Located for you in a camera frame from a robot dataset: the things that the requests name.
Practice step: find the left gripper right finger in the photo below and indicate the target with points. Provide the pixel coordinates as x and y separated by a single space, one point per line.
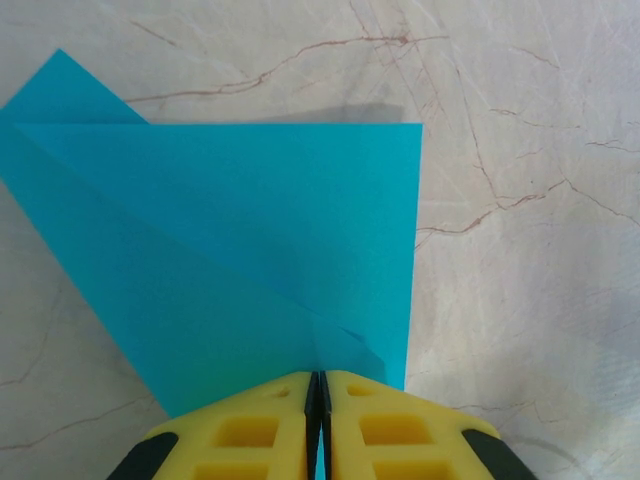
400 435

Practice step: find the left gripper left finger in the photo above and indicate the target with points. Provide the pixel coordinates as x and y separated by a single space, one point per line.
250 435

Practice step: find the blue paper sheet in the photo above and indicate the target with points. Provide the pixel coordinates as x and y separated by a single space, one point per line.
225 225

